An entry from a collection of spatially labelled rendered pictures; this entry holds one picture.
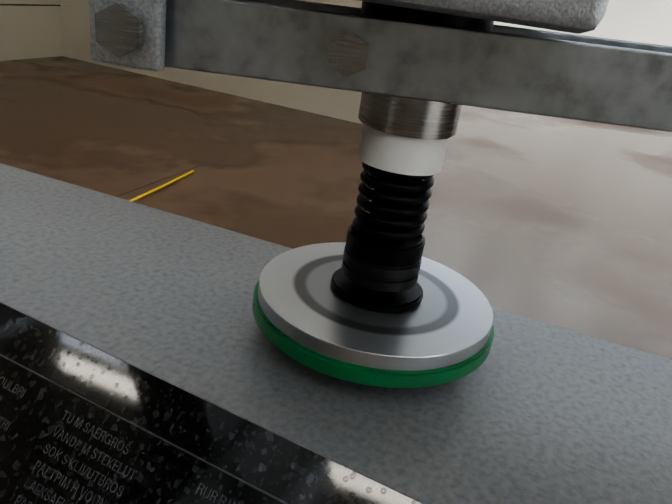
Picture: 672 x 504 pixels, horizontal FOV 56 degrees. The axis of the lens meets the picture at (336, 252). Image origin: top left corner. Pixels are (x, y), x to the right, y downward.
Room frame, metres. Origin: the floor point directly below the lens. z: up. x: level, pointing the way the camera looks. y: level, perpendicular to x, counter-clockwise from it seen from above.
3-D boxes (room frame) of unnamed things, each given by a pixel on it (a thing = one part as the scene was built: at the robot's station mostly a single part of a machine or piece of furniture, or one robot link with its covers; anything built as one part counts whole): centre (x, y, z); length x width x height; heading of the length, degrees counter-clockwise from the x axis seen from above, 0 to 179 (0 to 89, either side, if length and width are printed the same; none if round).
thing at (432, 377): (0.51, -0.04, 0.91); 0.22 x 0.22 x 0.04
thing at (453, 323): (0.51, -0.04, 0.92); 0.21 x 0.21 x 0.01
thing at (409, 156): (0.51, -0.04, 1.06); 0.07 x 0.07 x 0.04
